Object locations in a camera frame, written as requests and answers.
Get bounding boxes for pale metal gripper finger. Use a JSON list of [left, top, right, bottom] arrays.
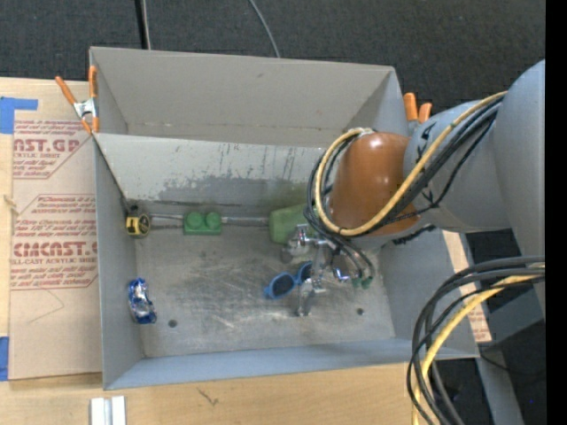
[[307, 275, 330, 314], [294, 284, 310, 318]]

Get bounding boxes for blue sunglasses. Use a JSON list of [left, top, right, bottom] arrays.
[[263, 260, 314, 301]]

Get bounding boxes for grey metal bin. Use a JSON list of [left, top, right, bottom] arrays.
[[88, 45, 482, 391]]

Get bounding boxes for green toy brick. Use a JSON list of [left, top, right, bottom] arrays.
[[182, 210, 223, 236]]

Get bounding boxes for blue and white crumpled packet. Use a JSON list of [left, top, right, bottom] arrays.
[[127, 276, 158, 326]]

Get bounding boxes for yellow and black tape measure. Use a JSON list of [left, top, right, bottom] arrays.
[[124, 212, 152, 239]]

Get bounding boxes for brown cardboard board red print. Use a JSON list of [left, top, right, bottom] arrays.
[[0, 76, 493, 383]]

